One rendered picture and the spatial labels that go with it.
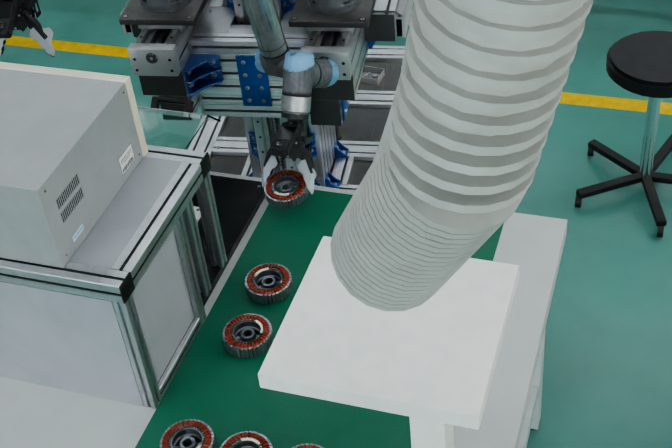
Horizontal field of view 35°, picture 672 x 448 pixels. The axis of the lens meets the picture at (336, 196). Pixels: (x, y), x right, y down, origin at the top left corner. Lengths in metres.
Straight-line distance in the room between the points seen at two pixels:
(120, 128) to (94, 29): 2.98
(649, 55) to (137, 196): 1.97
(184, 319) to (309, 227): 0.45
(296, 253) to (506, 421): 0.71
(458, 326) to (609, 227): 2.08
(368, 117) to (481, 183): 2.95
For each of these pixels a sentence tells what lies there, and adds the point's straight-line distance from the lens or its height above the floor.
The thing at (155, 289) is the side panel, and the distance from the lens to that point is 2.32.
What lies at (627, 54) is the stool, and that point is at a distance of 3.72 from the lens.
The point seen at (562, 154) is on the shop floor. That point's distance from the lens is 4.18.
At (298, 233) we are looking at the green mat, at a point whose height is 0.75.
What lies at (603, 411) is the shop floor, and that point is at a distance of 3.30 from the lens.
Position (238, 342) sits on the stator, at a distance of 2.44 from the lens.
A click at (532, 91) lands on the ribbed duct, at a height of 1.96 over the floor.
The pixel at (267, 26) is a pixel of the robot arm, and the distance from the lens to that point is 2.77.
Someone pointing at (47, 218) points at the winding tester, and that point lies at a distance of 2.14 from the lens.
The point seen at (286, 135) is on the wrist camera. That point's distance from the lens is 2.70.
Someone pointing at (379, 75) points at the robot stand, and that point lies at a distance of 4.25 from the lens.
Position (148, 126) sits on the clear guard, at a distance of 2.64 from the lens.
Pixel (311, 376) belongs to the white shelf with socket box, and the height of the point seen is 1.20.
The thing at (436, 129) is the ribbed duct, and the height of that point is 1.92.
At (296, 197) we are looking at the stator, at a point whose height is 0.83.
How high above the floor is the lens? 2.54
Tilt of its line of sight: 39 degrees down
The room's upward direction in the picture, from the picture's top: 6 degrees counter-clockwise
